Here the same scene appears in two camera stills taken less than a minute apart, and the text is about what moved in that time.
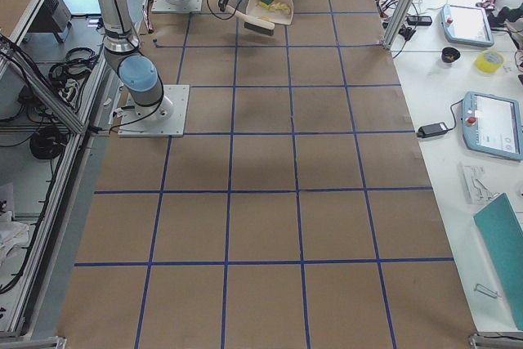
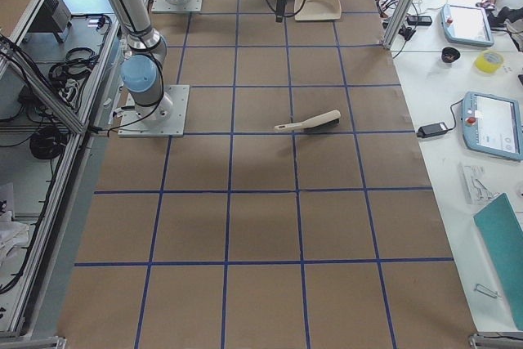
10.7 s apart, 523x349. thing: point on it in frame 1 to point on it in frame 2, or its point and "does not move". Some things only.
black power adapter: [433, 129] does not move
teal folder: [502, 234] does not move
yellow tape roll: [489, 60] does not move
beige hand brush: [257, 24] to [328, 119]
